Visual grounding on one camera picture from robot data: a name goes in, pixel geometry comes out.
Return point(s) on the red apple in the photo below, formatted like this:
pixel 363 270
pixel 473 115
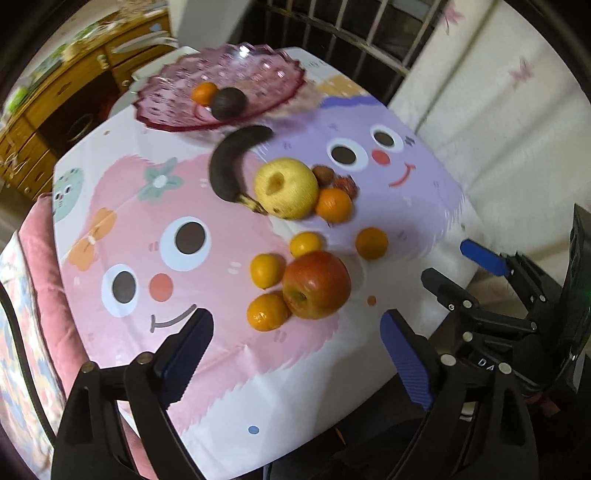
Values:
pixel 316 284

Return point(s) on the yellow pear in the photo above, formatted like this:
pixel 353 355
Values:
pixel 286 187

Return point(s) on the pink cushion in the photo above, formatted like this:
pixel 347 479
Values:
pixel 46 295

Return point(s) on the metal window grille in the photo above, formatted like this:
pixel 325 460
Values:
pixel 369 27

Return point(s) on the blackened banana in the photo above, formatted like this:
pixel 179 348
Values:
pixel 224 161

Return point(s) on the wooden desk with drawers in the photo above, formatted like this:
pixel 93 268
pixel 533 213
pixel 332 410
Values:
pixel 41 115

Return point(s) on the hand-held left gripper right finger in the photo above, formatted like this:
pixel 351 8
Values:
pixel 406 355

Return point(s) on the pink glass fruit bowl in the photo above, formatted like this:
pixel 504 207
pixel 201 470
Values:
pixel 258 74

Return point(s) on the white butterfly print curtain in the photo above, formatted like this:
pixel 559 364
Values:
pixel 498 115

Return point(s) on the cartoon face printed tablecloth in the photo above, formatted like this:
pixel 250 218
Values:
pixel 277 369

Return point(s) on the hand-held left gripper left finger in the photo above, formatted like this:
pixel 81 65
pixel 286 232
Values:
pixel 184 360

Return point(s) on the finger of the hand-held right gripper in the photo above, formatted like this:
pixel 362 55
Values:
pixel 480 256
pixel 443 286

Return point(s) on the brown longan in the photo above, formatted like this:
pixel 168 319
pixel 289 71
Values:
pixel 322 174

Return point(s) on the dark brown avocado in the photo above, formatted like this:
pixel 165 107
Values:
pixel 228 102

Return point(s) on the floral blanket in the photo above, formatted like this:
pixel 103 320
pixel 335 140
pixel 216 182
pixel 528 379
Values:
pixel 18 369

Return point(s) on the small orange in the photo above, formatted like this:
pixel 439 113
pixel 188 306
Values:
pixel 333 204
pixel 371 243
pixel 203 92
pixel 305 243
pixel 267 311
pixel 267 270

